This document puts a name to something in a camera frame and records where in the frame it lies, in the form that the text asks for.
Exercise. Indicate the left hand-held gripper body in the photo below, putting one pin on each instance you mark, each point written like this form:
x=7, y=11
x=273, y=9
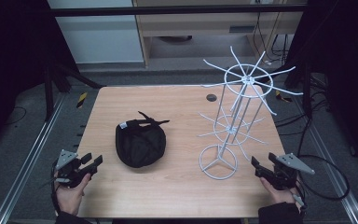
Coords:
x=70, y=174

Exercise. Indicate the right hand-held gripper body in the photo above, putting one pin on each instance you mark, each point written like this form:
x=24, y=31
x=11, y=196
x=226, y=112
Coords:
x=284, y=177

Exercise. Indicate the black cap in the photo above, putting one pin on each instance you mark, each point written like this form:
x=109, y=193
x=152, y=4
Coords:
x=140, y=146

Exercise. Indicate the person's right hand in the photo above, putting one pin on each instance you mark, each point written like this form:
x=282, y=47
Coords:
x=282, y=196

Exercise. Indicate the person's left hand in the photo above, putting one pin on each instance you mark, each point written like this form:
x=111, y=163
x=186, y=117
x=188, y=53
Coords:
x=70, y=199

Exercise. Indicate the yellow black striped tape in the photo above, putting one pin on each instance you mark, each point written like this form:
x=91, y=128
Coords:
x=81, y=100
x=282, y=97

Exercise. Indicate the black tripod stand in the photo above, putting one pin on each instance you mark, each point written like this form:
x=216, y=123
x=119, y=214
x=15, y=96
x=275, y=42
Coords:
x=49, y=93
x=306, y=90

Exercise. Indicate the dark round table grommet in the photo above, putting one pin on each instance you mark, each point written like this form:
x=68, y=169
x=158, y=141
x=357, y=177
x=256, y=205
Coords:
x=211, y=97

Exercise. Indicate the black curtain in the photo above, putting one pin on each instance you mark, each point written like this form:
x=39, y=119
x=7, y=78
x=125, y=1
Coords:
x=12, y=62
x=345, y=77

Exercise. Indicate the white cabinet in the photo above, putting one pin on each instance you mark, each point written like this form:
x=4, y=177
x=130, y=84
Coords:
x=99, y=37

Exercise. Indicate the light wooden desk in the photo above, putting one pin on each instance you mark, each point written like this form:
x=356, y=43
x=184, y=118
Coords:
x=199, y=25

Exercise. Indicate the black horizontal bar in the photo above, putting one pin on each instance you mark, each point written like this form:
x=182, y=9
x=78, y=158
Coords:
x=167, y=10

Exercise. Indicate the aluminium floor rail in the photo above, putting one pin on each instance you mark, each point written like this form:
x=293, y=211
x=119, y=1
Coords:
x=332, y=174
x=28, y=161

